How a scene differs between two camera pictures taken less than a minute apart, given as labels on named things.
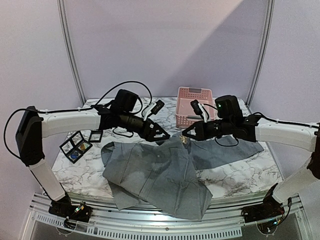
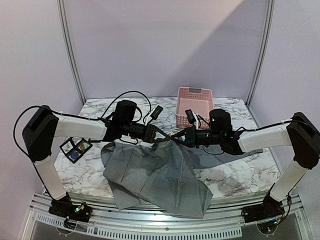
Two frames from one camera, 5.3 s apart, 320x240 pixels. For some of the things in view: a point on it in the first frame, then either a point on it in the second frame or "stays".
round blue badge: (74, 155) stays
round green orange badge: (84, 146) stays
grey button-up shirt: (160, 176) stays
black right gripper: (201, 128) -> (189, 136)
